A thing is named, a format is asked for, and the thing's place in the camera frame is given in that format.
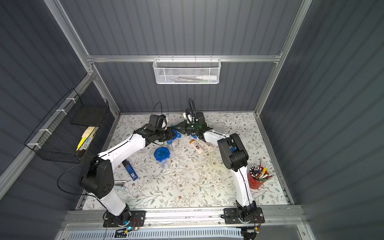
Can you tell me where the red pencil cup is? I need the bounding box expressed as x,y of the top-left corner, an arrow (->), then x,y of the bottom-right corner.
248,159 -> 273,190

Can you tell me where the white ventilated front panel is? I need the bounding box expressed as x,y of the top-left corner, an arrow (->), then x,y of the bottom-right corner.
64,227 -> 243,240

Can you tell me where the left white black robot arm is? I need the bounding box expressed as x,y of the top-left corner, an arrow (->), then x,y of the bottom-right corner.
79,125 -> 177,216

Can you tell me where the black wire wall basket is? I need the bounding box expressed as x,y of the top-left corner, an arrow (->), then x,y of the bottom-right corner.
25,92 -> 113,164

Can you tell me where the yellow marker in basket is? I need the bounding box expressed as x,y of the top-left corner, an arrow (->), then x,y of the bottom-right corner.
76,138 -> 88,151

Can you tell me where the white wire mesh basket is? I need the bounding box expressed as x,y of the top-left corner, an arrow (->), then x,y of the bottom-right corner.
153,59 -> 222,85

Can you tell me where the yellow sticky notes pad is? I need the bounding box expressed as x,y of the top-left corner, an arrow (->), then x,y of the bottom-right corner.
82,127 -> 98,138

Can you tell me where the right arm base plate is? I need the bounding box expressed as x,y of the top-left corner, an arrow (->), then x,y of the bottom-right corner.
221,207 -> 265,226

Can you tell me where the white bottle brown cap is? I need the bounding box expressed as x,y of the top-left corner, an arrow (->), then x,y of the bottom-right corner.
190,139 -> 205,154

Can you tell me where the blue-lid clear container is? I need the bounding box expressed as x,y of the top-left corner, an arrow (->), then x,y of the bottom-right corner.
154,147 -> 171,169
212,123 -> 226,135
167,130 -> 181,151

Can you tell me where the black notebook in basket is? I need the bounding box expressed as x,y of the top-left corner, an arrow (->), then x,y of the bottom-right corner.
70,105 -> 106,127

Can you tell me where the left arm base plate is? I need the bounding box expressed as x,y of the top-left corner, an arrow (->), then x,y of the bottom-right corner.
103,211 -> 147,228

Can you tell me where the small silver teal stapler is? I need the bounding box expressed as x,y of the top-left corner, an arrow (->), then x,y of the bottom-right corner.
114,181 -> 127,191

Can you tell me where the white tube in basket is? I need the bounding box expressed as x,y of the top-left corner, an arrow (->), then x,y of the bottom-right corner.
196,75 -> 218,82

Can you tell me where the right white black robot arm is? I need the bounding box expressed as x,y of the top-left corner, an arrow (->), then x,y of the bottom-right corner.
174,112 -> 257,214

